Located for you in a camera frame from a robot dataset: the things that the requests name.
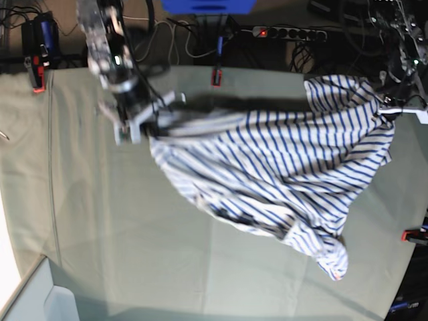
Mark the blue white striped t-shirt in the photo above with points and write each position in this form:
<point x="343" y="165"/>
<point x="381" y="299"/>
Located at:
<point x="283" y="174"/>

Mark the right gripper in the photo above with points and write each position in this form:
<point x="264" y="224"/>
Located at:
<point x="128" y="130"/>

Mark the red black clamp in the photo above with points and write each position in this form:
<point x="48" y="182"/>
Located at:
<point x="35" y="70"/>
<point x="416" y="236"/>
<point x="216" y="77"/>

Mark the white power strip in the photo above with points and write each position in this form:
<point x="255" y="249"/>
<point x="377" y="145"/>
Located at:
<point x="290" y="34"/>

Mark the red black centre clamp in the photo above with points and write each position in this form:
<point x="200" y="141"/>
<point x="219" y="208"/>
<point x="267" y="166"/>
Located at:
<point x="216" y="77"/>

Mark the white plastic bin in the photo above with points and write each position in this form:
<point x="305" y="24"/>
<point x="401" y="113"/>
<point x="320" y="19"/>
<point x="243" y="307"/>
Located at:
<point x="38" y="298"/>

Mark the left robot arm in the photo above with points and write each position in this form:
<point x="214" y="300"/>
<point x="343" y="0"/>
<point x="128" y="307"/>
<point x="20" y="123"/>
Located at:
<point x="401" y="89"/>

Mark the red black right clamp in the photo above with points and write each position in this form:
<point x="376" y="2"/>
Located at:
<point x="416" y="236"/>

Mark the red black left clamp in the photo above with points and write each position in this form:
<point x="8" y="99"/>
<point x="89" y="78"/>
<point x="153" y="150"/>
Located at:
<point x="35" y="70"/>

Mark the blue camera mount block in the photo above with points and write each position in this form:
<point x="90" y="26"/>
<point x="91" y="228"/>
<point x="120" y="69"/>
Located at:
<point x="209" y="7"/>

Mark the green table cloth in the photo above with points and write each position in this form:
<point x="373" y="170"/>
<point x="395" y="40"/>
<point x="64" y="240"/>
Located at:
<point x="129" y="247"/>

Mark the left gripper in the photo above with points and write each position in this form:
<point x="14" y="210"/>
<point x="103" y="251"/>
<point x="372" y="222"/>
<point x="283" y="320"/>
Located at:
<point x="415" y="104"/>

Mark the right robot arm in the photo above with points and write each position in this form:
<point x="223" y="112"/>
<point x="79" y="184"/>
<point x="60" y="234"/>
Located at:
<point x="111" y="59"/>

